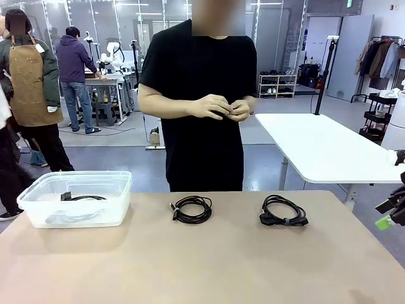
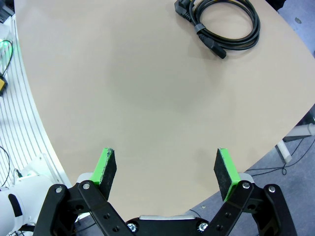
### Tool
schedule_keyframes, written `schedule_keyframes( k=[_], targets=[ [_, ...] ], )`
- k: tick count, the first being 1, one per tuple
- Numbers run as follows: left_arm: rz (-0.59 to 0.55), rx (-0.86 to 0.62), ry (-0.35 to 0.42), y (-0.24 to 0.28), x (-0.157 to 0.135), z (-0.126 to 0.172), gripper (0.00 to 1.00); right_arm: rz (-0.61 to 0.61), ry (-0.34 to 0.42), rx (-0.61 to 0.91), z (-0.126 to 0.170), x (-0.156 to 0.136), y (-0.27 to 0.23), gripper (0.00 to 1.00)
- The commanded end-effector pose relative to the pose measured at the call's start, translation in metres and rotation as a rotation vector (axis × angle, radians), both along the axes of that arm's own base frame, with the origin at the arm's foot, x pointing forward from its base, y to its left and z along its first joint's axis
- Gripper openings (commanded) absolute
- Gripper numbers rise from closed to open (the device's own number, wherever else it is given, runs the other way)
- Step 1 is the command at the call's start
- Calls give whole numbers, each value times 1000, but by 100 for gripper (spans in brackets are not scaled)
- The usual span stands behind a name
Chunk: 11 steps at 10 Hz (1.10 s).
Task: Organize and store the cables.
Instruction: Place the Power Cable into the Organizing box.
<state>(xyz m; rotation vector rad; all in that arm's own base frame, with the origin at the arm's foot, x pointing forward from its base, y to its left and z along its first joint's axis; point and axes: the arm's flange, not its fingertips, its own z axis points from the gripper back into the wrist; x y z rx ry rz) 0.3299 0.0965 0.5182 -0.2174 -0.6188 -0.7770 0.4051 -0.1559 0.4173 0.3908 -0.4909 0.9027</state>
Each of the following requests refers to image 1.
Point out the woman in brown apron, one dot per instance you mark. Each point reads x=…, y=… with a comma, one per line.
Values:
x=28, y=79

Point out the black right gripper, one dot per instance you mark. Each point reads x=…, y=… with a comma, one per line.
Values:
x=400, y=209

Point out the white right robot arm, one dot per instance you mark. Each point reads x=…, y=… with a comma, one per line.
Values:
x=394, y=123

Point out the wooden shoe rack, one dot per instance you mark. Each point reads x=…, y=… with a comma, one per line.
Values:
x=278, y=83

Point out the clothes rack with coats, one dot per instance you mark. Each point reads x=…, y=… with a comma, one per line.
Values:
x=379, y=60

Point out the person in black t-shirt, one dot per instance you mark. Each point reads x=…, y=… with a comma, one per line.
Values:
x=202, y=142

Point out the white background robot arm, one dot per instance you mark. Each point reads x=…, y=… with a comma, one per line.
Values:
x=114, y=52

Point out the grey workbench table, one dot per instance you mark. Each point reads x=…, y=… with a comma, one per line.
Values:
x=110, y=81

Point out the person's left hand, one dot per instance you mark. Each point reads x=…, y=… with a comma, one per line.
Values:
x=245, y=109

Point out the large white table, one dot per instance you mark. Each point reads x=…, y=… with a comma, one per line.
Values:
x=316, y=142

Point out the grey plastic stool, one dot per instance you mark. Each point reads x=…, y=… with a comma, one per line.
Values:
x=106, y=114

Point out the cardboard box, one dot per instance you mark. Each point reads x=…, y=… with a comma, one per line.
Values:
x=91, y=74

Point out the clear plastic storage bin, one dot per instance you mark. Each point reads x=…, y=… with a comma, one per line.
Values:
x=120, y=202

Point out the black utility cart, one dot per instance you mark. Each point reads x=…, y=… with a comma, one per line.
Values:
x=379, y=115

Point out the black luggage bags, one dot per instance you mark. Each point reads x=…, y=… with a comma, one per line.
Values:
x=308, y=74

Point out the black pole with white camera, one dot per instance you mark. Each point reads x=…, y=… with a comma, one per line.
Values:
x=326, y=69

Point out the person's right hand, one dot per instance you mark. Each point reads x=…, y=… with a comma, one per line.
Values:
x=209, y=107

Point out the man in dark purple hoodie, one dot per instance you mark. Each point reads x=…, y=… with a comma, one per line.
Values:
x=72, y=63

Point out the person's right forearm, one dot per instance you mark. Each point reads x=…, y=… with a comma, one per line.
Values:
x=164, y=109

